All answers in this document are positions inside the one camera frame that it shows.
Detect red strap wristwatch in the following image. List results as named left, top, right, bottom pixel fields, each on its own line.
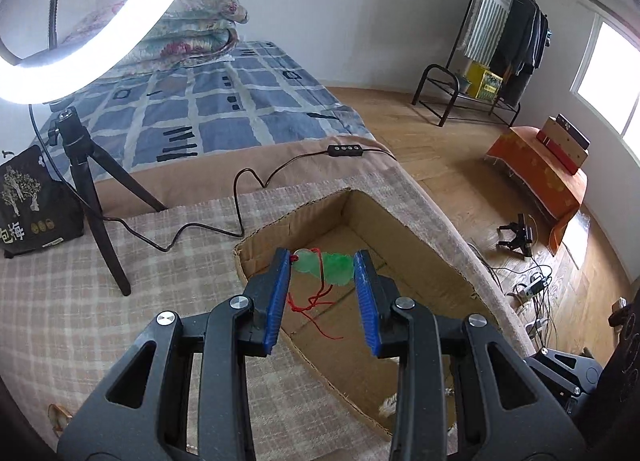
left=47, top=403, right=73, bottom=438

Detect beige plaid blanket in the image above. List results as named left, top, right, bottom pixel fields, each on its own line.
left=1, top=140, right=533, bottom=460

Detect open cardboard box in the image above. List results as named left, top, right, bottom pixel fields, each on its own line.
left=233, top=188, right=496, bottom=438

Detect small black floor tripod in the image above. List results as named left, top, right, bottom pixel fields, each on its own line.
left=496, top=213, right=534, bottom=259

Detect orange cloth covered table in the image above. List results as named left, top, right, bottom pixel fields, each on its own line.
left=485, top=126, right=588, bottom=255

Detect black snack bag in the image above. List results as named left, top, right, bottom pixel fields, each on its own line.
left=0, top=145, right=85, bottom=259

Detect cardboard box with books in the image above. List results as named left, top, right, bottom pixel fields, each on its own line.
left=536, top=114, right=590, bottom=175

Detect blue checked bed sheet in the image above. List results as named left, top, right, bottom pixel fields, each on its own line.
left=29, top=40, right=377, bottom=182

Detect black tripod stand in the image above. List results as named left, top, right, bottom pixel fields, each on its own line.
left=48, top=106, right=166, bottom=296

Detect yellow green box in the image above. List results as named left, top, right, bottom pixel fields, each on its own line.
left=465, top=62, right=502, bottom=103

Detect black clothes rack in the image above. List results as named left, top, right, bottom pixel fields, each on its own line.
left=411, top=0, right=538, bottom=128

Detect window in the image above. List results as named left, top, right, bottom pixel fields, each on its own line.
left=570, top=14, right=639, bottom=159

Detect dark hanging clothes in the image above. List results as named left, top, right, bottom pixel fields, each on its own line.
left=489, top=0, right=551, bottom=107

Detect folded floral quilt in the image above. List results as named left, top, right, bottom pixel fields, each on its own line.
left=19, top=0, right=250, bottom=74

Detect striped hanging towel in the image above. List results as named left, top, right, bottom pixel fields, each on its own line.
left=458, top=0, right=512, bottom=67

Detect floor power strip and cables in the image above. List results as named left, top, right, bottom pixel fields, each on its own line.
left=466, top=240, right=561, bottom=352

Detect black power cable with switch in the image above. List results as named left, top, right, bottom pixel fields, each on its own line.
left=27, top=102, right=399, bottom=253

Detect white ring light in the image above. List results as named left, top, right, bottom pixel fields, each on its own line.
left=1, top=0, right=175, bottom=105

